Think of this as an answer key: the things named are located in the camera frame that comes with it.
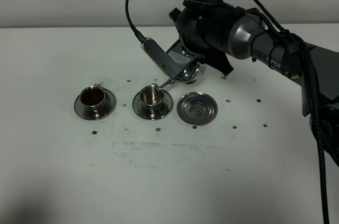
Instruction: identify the middle stainless steel teacup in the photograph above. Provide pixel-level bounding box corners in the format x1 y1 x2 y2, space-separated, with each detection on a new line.
139 84 164 110

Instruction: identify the middle stainless steel saucer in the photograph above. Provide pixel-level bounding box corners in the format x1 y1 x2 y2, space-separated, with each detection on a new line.
132 91 173 120

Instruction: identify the stainless steel teacup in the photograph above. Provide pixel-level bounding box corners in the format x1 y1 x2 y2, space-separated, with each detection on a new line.
79 84 106 109
139 84 164 110

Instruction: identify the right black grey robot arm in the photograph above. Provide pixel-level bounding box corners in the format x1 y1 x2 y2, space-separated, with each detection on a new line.
169 0 338 162

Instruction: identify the left stainless steel saucer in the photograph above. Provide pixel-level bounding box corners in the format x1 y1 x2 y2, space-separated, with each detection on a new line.
74 88 117 120

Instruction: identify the left stainless steel teacup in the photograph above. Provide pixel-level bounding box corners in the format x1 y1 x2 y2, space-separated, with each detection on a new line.
79 84 106 109

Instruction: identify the stainless steel teapot saucer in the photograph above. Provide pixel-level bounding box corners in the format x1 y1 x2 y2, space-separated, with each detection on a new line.
176 92 218 126

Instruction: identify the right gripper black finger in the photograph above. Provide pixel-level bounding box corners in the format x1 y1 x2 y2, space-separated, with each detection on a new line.
169 8 182 24
204 49 234 77

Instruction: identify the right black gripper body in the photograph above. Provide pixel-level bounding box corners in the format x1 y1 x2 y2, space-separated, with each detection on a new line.
176 0 244 61

